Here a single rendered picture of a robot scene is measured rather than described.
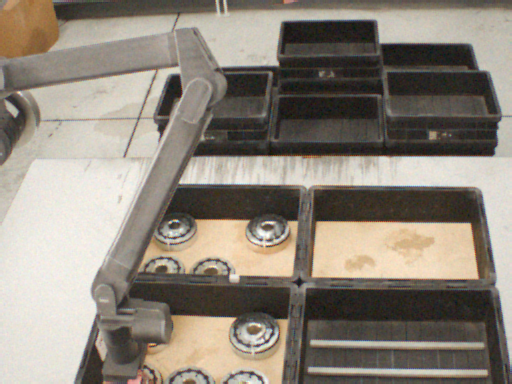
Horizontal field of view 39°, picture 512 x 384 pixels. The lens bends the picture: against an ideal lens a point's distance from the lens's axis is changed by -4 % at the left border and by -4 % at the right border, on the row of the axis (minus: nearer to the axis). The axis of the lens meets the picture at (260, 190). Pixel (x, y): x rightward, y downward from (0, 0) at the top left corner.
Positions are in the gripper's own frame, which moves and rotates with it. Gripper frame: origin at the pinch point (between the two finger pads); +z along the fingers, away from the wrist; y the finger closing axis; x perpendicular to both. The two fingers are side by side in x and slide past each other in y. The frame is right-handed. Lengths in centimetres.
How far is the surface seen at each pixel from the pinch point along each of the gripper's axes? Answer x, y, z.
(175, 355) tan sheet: -5.9, 9.3, 4.2
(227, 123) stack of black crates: 2, 126, 33
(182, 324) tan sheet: -6.0, 17.5, 4.3
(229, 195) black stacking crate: -12, 50, -3
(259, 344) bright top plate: -23.2, 11.0, 1.2
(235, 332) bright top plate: -18.1, 13.7, 1.2
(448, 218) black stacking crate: -64, 50, 3
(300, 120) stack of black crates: -21, 153, 52
